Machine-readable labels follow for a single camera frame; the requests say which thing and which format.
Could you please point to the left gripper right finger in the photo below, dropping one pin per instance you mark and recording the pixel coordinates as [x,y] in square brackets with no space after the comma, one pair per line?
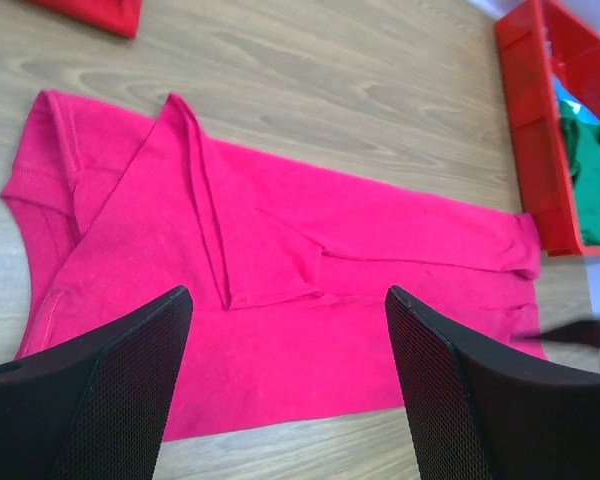
[478,409]

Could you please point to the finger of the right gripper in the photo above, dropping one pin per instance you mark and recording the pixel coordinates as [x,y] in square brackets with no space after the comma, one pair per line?
[584,331]

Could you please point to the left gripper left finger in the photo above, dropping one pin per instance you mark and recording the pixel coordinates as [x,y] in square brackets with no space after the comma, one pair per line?
[96,406]

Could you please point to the magenta t shirt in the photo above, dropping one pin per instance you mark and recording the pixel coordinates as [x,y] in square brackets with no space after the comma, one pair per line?
[288,264]

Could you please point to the green t shirt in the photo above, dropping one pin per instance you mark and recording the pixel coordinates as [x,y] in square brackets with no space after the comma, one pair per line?
[582,145]

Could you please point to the blue t shirt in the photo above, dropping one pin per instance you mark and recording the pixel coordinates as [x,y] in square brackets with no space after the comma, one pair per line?
[578,108]

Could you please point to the red plastic bin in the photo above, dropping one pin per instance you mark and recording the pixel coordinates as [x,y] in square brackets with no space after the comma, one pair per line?
[538,42]

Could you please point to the red folded t shirt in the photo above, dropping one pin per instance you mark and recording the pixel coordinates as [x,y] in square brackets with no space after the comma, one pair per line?
[119,17]

